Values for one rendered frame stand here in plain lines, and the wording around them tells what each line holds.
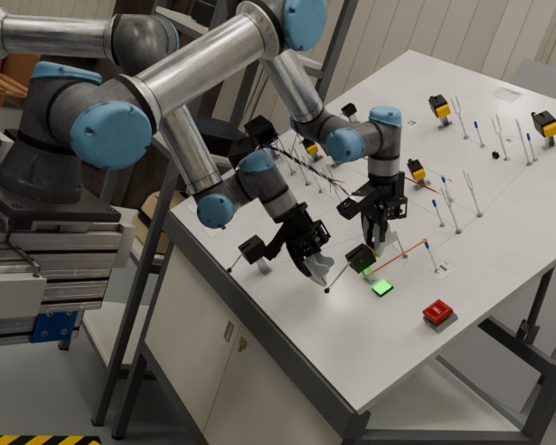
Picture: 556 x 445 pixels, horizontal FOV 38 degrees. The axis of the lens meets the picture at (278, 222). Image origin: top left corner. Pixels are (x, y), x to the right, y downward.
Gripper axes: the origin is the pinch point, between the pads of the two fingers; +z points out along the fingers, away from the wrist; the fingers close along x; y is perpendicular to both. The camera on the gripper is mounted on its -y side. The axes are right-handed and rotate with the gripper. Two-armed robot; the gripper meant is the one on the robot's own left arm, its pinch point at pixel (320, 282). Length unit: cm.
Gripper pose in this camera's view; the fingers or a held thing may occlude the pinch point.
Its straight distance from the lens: 194.3
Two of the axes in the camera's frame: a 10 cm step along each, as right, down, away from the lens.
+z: 5.1, 8.2, 2.4
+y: 7.7, -3.2, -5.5
